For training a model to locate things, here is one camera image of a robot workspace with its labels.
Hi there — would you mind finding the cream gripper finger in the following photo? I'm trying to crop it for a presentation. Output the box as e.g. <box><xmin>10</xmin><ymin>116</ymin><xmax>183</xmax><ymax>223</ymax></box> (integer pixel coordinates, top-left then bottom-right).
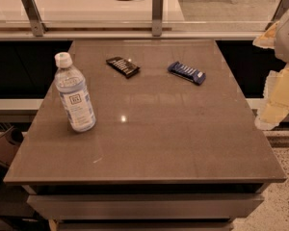
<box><xmin>254</xmin><ymin>64</ymin><xmax>289</xmax><ymax>130</ymax></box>
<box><xmin>252</xmin><ymin>21</ymin><xmax>279</xmax><ymax>49</ymax></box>

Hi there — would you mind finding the blue rxbar blueberry bar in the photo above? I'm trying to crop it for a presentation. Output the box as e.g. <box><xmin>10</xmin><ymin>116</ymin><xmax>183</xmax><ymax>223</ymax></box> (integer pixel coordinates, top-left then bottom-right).
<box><xmin>168</xmin><ymin>62</ymin><xmax>206</xmax><ymax>86</ymax></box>

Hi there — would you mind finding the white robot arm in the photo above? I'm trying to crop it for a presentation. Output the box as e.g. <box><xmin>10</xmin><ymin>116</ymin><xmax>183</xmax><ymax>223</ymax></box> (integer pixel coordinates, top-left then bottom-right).
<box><xmin>252</xmin><ymin>9</ymin><xmax>289</xmax><ymax>130</ymax></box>

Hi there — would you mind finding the black snack bar wrapper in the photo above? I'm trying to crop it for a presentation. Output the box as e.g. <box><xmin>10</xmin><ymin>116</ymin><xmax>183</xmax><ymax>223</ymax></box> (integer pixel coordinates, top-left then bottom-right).
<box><xmin>106</xmin><ymin>57</ymin><xmax>140</xmax><ymax>78</ymax></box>

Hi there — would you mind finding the clear plastic water bottle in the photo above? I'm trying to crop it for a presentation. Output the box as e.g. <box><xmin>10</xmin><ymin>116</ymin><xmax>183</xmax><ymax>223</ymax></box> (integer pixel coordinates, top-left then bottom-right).
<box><xmin>54</xmin><ymin>52</ymin><xmax>96</xmax><ymax>132</ymax></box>

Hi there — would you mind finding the grey table drawer front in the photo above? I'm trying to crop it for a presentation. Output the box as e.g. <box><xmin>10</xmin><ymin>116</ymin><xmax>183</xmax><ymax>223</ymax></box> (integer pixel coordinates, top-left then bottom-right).
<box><xmin>28</xmin><ymin>193</ymin><xmax>264</xmax><ymax>220</ymax></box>

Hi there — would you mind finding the dark chair at left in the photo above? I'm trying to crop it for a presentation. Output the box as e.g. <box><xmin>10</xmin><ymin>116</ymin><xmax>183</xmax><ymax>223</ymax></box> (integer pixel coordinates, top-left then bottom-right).
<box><xmin>0</xmin><ymin>127</ymin><xmax>23</xmax><ymax>183</ymax></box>

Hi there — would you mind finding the right metal railing bracket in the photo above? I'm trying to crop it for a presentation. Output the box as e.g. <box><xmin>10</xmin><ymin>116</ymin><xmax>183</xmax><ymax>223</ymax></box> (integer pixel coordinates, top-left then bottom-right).
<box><xmin>266</xmin><ymin>0</ymin><xmax>289</xmax><ymax>29</ymax></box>

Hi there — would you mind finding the metal railing bracket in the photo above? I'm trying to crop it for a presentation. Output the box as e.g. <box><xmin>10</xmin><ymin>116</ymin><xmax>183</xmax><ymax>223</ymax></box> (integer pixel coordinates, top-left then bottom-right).
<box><xmin>151</xmin><ymin>0</ymin><xmax>164</xmax><ymax>37</ymax></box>
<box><xmin>266</xmin><ymin>0</ymin><xmax>289</xmax><ymax>29</ymax></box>
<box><xmin>21</xmin><ymin>0</ymin><xmax>46</xmax><ymax>37</ymax></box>

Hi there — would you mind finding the middle metal railing bracket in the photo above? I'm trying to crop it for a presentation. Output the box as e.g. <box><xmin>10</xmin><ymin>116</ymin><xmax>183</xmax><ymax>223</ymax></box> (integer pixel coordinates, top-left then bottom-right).
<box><xmin>151</xmin><ymin>0</ymin><xmax>164</xmax><ymax>37</ymax></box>

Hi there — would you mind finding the left metal railing bracket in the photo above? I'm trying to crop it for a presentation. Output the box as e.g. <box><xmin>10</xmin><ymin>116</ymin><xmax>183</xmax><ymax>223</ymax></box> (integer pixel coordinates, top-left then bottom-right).
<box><xmin>21</xmin><ymin>0</ymin><xmax>46</xmax><ymax>37</ymax></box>

